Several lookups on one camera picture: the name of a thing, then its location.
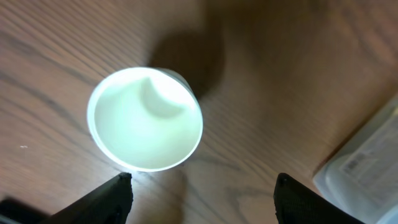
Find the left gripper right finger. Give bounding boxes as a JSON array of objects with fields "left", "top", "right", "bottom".
[{"left": 274, "top": 173, "right": 364, "bottom": 224}]

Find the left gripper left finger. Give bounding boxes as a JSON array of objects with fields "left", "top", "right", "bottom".
[{"left": 43, "top": 172, "right": 133, "bottom": 224}]

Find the cream plastic cup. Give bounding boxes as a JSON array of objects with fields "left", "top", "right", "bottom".
[{"left": 86, "top": 67, "right": 203, "bottom": 172}]

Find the clear plastic container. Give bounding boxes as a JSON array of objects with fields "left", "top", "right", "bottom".
[{"left": 313, "top": 97, "right": 397, "bottom": 224}]

